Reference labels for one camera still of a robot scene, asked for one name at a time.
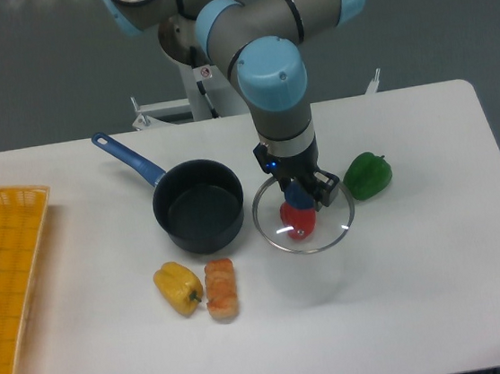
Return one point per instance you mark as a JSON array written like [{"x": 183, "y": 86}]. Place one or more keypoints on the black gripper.
[{"x": 296, "y": 159}]

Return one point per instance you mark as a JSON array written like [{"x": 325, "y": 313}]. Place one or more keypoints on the glass lid blue knob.
[{"x": 332, "y": 223}]

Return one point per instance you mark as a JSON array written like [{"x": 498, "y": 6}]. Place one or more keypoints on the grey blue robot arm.
[{"x": 255, "y": 47}]

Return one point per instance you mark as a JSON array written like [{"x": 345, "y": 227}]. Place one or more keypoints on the red bell pepper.
[{"x": 301, "y": 222}]

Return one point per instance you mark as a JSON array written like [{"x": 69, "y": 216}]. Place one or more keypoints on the green bell pepper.
[{"x": 367, "y": 175}]

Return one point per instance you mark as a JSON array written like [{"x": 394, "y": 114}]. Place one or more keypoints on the orange bread loaf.
[{"x": 221, "y": 289}]

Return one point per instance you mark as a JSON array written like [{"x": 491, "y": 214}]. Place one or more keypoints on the yellow bell pepper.
[{"x": 180, "y": 287}]

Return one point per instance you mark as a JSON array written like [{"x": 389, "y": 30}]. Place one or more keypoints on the yellow woven basket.
[{"x": 23, "y": 211}]

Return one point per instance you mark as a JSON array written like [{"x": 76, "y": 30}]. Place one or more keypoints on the black saucepan blue handle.
[{"x": 198, "y": 203}]

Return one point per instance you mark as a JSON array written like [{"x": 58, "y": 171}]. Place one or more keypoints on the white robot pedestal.
[{"x": 208, "y": 95}]

